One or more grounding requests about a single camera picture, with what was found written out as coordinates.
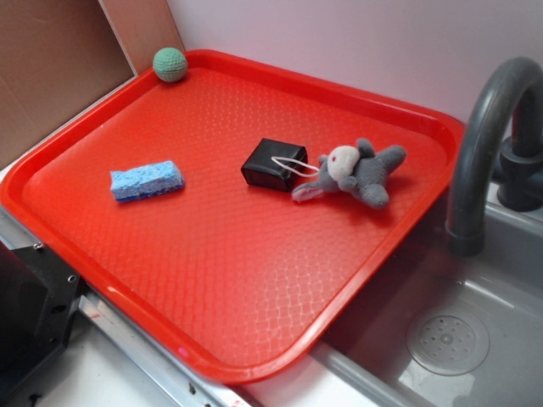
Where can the gray plush animal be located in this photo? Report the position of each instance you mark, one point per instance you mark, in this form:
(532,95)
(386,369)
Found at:
(359,171)

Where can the brown cardboard panel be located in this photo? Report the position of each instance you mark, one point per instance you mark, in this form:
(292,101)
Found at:
(60,57)

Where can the gray sink basin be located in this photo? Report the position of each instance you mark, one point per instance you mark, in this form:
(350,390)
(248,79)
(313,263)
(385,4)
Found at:
(433,329)

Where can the red plastic tray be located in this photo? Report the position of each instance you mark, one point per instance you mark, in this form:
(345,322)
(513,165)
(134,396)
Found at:
(234,280)

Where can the blue sponge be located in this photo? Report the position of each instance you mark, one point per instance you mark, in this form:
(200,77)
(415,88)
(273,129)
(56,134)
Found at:
(146,181)

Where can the gray faucet spout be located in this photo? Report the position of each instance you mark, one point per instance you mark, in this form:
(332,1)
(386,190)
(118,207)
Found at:
(489,125)

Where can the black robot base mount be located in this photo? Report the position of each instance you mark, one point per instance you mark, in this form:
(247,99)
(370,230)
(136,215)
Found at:
(29,313)

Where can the green textured ball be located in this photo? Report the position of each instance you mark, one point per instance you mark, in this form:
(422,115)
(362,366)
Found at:
(170,64)

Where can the dark gray faucet handle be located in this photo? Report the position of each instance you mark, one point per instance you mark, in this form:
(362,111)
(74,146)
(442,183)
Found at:
(520,157)

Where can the black box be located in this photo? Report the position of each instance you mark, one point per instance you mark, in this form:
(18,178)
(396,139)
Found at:
(271,163)

